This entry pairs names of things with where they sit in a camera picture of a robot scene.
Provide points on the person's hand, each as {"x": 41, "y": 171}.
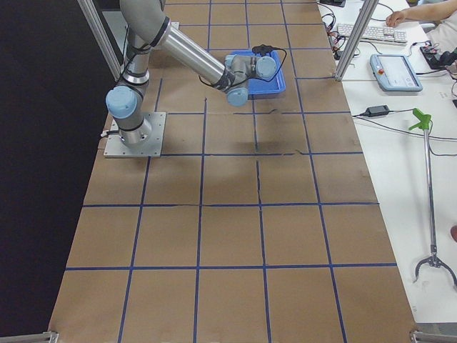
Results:
{"x": 396, "y": 18}

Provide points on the black power adapter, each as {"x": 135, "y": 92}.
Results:
{"x": 374, "y": 111}

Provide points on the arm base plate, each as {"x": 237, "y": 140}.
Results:
{"x": 146, "y": 141}

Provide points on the white keyboard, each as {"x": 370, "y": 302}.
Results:
{"x": 376, "y": 34}

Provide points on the teach pendant tablet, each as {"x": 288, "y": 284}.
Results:
{"x": 394, "y": 72}

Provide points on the aluminium frame post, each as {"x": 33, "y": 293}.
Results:
{"x": 359, "y": 27}

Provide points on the person's forearm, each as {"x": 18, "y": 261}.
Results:
{"x": 431, "y": 12}

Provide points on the green handled reacher grabber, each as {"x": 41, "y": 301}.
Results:
{"x": 424, "y": 124}

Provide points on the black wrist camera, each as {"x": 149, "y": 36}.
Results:
{"x": 262, "y": 50}

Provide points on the blue plastic tray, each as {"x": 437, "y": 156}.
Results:
{"x": 271, "y": 87}

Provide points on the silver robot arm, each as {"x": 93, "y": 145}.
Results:
{"x": 149, "y": 28}

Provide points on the brown paper table cover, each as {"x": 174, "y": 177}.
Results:
{"x": 256, "y": 224}

